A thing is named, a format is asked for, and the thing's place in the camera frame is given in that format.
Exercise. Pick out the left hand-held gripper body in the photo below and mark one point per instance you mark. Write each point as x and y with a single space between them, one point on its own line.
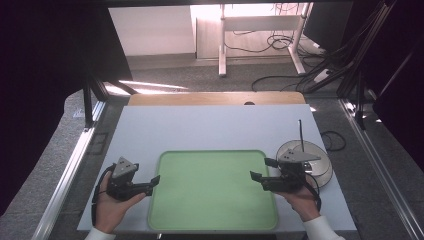
124 186

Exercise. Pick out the thin black stick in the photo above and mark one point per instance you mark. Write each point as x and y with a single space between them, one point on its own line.
301 133

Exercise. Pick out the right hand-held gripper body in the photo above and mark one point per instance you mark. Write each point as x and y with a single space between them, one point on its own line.
286 181

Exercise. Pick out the round white bowl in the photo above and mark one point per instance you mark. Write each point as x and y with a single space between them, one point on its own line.
321 175

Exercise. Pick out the aluminium rail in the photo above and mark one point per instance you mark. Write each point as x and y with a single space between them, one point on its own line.
66 170
383 166

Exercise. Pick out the black metal stand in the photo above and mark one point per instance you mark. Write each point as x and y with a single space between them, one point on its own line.
358 76
90 100

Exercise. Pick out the dark curtain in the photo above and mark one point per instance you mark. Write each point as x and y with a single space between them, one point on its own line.
36 66
400 83

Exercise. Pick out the white power strip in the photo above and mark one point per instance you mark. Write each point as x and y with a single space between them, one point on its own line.
322 75

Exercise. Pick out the dark monitor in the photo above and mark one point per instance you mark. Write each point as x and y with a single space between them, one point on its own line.
328 25

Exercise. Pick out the white wall panel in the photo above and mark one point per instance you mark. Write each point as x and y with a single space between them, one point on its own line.
151 30

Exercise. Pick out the person's right hand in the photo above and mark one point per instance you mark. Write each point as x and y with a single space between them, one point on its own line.
305 203

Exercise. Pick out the person's left hand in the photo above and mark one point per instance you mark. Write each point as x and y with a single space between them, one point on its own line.
108 213

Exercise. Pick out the green tray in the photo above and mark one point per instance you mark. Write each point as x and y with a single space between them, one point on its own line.
213 193

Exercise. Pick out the white board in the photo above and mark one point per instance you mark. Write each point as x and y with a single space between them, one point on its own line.
206 130

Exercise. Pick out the white desk frame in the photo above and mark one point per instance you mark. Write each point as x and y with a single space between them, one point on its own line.
263 23

